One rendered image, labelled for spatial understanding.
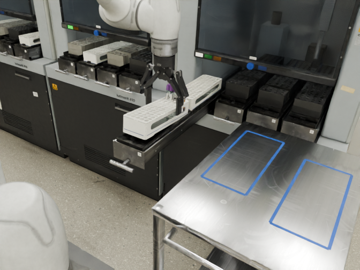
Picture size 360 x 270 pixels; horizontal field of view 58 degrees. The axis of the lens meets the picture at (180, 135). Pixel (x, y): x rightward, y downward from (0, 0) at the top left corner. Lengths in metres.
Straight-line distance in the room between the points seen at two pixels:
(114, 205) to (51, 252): 1.36
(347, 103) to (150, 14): 0.81
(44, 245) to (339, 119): 1.14
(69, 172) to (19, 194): 1.69
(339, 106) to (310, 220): 0.63
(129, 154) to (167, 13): 0.48
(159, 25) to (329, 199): 0.72
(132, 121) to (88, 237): 0.98
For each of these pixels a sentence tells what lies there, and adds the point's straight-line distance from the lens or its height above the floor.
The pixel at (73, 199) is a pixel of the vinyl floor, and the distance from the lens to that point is 2.17.
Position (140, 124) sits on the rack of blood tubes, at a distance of 1.08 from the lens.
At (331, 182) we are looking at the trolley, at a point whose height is 0.82.
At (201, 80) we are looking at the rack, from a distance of 1.52.
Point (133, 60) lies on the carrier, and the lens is 1.74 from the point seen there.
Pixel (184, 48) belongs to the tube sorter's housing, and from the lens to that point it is 1.56.
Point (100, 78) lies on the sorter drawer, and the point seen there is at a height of 0.76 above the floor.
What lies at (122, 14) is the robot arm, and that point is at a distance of 1.11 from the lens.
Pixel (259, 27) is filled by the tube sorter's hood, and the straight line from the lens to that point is 1.38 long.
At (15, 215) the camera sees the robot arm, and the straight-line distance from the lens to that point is 0.68.
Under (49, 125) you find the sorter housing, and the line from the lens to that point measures 2.38.
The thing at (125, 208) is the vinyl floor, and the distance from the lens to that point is 2.05.
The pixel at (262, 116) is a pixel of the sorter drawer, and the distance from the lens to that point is 1.40.
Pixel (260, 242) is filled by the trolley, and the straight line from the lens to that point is 0.80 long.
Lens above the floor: 1.40
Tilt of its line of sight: 31 degrees down
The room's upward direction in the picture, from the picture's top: 3 degrees clockwise
